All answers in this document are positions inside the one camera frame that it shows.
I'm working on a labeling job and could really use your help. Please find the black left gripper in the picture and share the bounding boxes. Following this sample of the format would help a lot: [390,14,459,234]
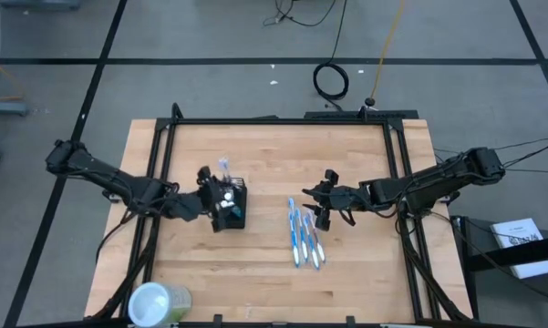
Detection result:
[195,178,238,233]

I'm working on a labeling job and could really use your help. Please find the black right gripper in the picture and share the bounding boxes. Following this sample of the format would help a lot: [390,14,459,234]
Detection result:
[301,181,364,231]

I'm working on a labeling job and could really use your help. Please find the blue toothbrush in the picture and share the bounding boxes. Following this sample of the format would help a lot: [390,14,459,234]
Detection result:
[294,207,310,265]
[302,213,321,272]
[287,197,301,269]

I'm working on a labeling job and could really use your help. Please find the blue and white toothbrushes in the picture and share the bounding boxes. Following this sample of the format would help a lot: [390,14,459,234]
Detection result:
[306,210,327,264]

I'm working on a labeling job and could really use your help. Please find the black cart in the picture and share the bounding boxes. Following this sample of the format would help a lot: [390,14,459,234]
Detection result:
[450,214,548,328]

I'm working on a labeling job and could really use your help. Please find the white booklet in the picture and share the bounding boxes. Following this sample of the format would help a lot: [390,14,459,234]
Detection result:
[489,217,548,281]

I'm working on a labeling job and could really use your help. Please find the grey floor stand base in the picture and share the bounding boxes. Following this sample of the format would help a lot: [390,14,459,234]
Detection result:
[0,0,81,11]
[0,98,30,117]

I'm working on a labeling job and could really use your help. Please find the black wire caddy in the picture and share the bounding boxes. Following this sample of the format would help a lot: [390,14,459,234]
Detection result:
[212,176,249,231]

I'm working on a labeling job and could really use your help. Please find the black metal table frame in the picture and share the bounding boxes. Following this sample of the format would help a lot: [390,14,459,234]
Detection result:
[84,102,475,328]

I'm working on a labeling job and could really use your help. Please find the coiled black cable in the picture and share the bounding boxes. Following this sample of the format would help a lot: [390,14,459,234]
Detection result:
[312,0,350,113]

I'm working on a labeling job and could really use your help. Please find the yellow cable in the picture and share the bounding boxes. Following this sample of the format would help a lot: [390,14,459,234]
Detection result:
[368,0,409,100]

